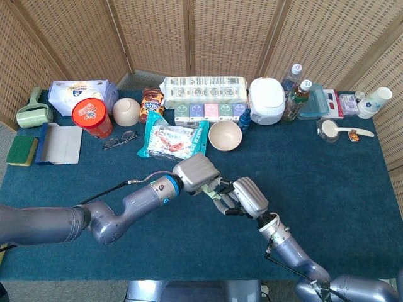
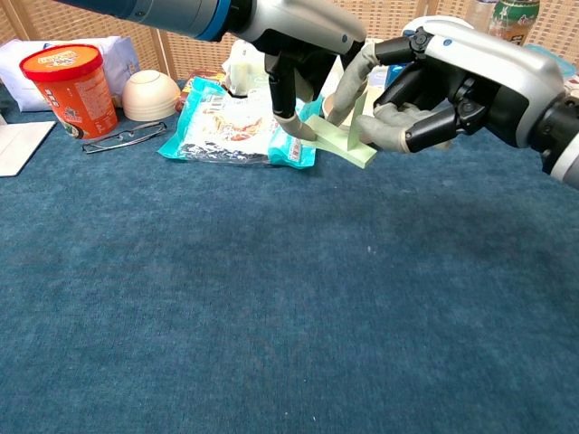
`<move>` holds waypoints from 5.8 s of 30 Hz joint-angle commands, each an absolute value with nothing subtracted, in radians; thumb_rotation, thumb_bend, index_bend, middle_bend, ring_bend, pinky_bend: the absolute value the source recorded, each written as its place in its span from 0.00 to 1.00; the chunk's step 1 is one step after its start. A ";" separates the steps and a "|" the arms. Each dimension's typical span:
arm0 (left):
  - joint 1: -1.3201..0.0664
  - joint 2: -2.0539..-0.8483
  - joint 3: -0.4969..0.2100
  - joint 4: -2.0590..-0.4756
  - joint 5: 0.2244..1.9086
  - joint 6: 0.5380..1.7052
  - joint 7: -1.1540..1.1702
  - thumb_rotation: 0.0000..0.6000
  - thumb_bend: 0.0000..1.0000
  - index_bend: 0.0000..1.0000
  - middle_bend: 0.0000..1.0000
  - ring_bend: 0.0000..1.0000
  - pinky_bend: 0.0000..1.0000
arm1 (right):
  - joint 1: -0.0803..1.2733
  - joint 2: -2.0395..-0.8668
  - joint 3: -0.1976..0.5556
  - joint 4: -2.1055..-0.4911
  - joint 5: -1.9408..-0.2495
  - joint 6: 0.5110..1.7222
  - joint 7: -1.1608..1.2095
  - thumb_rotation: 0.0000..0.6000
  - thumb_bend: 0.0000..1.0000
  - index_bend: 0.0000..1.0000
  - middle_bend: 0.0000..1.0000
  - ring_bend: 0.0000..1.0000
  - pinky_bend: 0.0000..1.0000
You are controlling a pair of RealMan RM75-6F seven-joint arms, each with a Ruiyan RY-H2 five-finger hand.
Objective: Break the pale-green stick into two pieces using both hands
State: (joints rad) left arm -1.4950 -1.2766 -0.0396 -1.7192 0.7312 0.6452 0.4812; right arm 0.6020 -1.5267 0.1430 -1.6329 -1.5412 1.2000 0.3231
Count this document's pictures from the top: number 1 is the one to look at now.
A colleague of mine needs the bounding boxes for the green tea bottle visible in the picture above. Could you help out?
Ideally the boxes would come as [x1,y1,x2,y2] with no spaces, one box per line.
[280,79,313,125]

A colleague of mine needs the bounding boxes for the purple blister pack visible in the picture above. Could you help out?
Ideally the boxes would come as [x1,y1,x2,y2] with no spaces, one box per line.
[339,92,360,116]

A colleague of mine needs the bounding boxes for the green pocket tissue packet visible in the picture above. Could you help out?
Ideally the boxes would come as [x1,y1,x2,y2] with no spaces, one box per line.
[219,103,234,121]
[174,103,191,125]

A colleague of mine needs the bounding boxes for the small glass bowl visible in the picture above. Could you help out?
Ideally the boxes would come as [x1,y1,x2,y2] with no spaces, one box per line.
[315,118,343,144]

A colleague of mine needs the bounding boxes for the clear container teal lid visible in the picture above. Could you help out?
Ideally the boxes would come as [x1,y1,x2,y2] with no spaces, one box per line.
[297,83,330,121]

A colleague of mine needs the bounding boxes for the upturned beige bowl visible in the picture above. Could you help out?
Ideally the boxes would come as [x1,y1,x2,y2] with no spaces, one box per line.
[112,97,142,128]

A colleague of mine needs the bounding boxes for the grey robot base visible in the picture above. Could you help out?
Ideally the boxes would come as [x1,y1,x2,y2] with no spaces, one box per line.
[125,279,263,302]

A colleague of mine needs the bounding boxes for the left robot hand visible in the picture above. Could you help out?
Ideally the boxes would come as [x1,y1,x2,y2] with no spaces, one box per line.
[172,152,221,198]

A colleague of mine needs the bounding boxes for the open beige bowl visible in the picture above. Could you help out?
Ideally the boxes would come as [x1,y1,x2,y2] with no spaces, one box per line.
[208,120,243,153]

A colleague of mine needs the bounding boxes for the white toilet roll pack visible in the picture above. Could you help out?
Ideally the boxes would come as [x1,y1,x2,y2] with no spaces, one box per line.
[159,75,251,111]

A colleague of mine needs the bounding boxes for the teal frozen food bag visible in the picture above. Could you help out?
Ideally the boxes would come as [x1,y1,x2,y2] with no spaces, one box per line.
[136,110,210,162]

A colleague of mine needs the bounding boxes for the white tissue paper pack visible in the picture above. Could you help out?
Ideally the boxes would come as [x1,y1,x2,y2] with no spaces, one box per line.
[47,80,119,118]

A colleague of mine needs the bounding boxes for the purple pocket tissue packet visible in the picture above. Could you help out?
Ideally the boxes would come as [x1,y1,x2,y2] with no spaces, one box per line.
[232,102,248,121]
[190,103,206,123]

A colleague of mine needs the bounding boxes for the clear plastic bottle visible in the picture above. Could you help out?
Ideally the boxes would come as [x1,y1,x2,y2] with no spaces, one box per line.
[281,64,304,96]

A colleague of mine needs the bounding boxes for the green yellow sponge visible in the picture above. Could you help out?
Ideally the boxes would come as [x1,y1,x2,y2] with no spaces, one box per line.
[6,135,40,167]

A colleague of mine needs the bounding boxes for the brown cookie snack bag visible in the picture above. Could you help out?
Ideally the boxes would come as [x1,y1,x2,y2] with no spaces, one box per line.
[139,87,166,125]

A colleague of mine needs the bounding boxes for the beige plastic spoon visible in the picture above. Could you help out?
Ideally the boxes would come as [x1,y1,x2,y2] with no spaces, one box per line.
[321,120,376,138]

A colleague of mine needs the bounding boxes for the white lidded pot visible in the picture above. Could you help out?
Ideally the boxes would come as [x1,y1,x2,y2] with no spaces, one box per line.
[248,77,287,126]

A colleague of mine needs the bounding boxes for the orange instant noodle cup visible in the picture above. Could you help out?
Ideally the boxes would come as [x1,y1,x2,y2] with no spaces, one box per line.
[71,98,114,140]

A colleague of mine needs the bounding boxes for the rattan folding screen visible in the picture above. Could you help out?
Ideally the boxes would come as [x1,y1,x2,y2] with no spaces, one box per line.
[0,0,403,172]

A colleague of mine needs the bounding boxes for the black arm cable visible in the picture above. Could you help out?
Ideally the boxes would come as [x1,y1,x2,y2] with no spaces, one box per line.
[263,213,333,295]
[74,170,176,207]

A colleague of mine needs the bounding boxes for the blue spray bottle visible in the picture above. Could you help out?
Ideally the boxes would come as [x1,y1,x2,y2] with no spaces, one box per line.
[237,108,252,137]

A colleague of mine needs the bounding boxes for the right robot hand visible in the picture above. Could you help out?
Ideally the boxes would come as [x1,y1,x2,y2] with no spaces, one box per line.
[213,176,270,221]

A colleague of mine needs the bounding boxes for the green sticky note pad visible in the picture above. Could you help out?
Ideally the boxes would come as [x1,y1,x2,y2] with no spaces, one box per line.
[201,184,220,199]

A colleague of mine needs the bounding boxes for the blue table cloth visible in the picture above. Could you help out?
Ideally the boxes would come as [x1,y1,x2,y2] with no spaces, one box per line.
[0,89,403,281]

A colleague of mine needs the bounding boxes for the black eyeglasses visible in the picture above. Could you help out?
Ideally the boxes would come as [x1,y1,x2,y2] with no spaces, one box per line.
[101,130,139,151]

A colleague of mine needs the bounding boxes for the stacked paper cups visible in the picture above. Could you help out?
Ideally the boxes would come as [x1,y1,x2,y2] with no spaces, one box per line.
[356,86,394,120]

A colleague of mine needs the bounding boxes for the green lint roller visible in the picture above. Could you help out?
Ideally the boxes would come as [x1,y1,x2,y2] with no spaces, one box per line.
[16,86,55,130]

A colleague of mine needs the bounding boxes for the pink pocket tissue packet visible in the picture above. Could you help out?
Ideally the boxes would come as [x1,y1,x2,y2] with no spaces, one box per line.
[204,103,220,122]

